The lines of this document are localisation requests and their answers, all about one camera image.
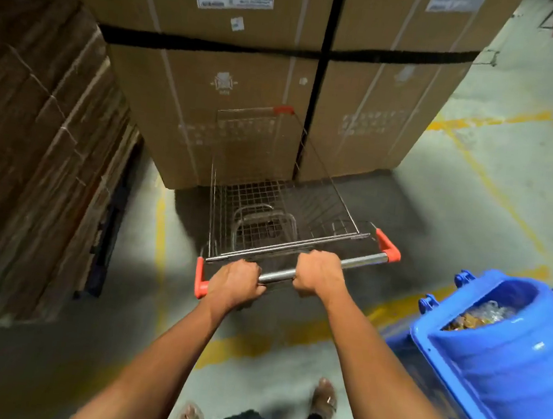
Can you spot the person's right hand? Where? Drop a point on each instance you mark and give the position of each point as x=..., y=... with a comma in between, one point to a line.
x=321, y=276

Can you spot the person's left hand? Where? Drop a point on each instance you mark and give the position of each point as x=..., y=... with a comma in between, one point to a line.
x=235, y=284

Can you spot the person's left forearm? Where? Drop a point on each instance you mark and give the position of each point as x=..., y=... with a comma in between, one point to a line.
x=153, y=372

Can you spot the person's right forearm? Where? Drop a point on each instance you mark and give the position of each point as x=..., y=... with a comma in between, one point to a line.
x=386, y=383

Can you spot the person's right sandalled foot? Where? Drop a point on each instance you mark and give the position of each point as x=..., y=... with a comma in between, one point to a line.
x=324, y=399

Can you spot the dark blue pallet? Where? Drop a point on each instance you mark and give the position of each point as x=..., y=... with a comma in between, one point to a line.
x=110, y=227

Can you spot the crumpled wrapper trash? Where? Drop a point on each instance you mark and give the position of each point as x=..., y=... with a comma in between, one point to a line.
x=478, y=317

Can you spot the blue plastic trash bin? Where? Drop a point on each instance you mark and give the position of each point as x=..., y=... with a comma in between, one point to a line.
x=511, y=373

